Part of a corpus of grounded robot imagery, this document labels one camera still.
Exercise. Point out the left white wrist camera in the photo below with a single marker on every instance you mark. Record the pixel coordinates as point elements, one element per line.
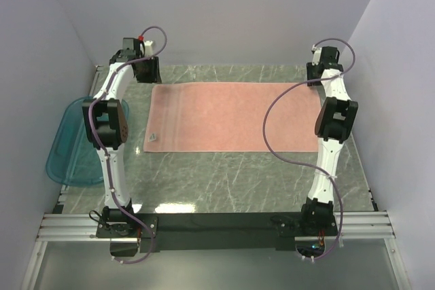
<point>146,46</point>

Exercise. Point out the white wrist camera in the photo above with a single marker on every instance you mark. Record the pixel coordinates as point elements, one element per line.
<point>316,51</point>
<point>146,46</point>

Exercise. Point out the black base bar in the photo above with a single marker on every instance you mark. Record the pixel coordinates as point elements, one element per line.
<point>202,231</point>

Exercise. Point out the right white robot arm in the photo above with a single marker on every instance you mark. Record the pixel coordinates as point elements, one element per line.
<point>332,128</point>

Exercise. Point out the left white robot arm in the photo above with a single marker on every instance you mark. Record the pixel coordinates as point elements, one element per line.
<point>107,130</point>

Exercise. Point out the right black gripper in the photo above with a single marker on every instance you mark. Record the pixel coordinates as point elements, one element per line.
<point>310,67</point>

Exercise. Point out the pink towel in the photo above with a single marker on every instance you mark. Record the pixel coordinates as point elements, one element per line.
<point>232,117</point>

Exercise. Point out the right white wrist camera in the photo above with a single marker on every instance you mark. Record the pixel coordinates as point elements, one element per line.
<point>316,51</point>

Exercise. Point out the teal plastic tray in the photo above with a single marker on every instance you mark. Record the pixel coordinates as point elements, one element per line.
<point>73,161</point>

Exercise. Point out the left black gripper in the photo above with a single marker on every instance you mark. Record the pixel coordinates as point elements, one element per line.
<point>154,76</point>

